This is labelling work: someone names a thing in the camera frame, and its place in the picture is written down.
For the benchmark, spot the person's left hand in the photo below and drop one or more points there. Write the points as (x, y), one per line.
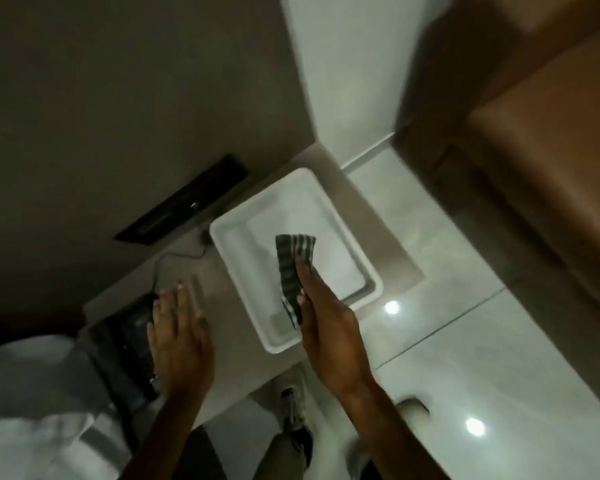
(182, 349)

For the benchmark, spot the person's right hand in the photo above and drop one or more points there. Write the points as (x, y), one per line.
(335, 334)

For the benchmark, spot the person's left fingers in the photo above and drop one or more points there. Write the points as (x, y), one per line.
(172, 309)

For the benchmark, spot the person's right thumb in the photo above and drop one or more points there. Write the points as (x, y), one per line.
(303, 305)

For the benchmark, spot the dark striped cloth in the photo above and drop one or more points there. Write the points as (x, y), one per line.
(291, 264)

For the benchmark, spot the person's left forearm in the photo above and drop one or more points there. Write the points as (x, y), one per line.
(172, 434)

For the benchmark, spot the person's right forearm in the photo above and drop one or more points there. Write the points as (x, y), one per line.
(385, 434)

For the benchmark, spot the black desk telephone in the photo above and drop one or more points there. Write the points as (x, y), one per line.
(125, 344)

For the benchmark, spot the white rectangular tray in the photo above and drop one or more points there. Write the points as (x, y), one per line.
(300, 229)

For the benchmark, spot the grey sneaker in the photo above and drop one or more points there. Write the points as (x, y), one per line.
(296, 419)
(413, 412)

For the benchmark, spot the olive trouser leg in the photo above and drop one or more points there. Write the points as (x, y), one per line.
(280, 457)

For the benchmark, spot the white bed linen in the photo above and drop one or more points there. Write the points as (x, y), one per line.
(35, 404)

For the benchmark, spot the brown wooden cabinet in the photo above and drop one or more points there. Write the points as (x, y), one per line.
(530, 144)

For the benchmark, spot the black wall socket panel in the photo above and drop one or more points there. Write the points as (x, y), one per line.
(182, 202)

